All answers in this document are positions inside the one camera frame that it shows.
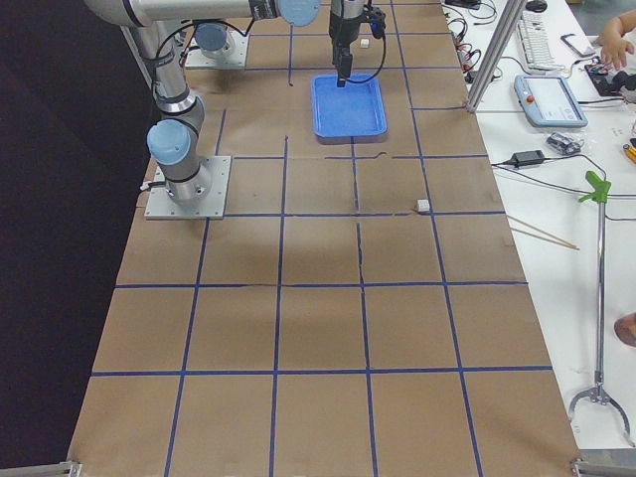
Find aluminium corner bracket right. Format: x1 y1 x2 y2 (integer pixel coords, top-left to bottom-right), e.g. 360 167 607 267
570 448 635 477

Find wooden chopstick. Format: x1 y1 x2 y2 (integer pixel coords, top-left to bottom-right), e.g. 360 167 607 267
507 215 570 242
511 228 580 250

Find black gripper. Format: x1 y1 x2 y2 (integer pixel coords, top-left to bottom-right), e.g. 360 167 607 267
332 46 353 87

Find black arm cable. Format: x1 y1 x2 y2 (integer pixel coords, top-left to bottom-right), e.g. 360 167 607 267
347 4 390 84

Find aluminium corner bracket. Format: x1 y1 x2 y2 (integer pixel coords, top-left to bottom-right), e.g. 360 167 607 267
0 461 82 477
570 448 635 477

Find black power adapter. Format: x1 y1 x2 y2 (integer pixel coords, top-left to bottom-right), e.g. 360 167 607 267
511 150 546 168

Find aluminium corner bracket left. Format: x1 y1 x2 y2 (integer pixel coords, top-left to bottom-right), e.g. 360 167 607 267
0 461 82 477

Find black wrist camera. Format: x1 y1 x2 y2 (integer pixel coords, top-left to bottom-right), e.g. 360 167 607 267
368 7 386 40

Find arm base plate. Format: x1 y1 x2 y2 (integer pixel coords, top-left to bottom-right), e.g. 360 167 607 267
145 156 232 220
185 32 249 70

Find black smartphone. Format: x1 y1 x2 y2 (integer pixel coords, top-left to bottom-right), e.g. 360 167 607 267
560 34 595 58

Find white keyboard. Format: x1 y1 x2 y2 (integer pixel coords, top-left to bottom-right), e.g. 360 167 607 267
517 10 558 72

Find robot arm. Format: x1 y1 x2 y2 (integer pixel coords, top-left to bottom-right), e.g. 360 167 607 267
86 1 320 205
194 23 236 59

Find blue plastic tray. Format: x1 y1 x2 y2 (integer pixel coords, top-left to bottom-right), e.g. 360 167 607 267
310 74 388 141

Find green reacher grabber tool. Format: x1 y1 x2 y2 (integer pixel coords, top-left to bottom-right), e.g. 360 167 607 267
567 170 635 447

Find blue teach pendant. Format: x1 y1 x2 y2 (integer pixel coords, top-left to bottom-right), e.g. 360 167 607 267
514 75 588 128

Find bagged small parts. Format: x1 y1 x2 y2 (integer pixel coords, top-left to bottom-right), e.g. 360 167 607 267
546 132 582 156

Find aluminium frame post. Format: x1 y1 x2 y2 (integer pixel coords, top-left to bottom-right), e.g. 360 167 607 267
466 0 526 113

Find black computer mouse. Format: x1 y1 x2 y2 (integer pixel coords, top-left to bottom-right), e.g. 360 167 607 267
525 0 548 13

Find person's hand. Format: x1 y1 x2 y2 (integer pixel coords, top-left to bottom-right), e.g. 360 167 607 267
598 10 635 70

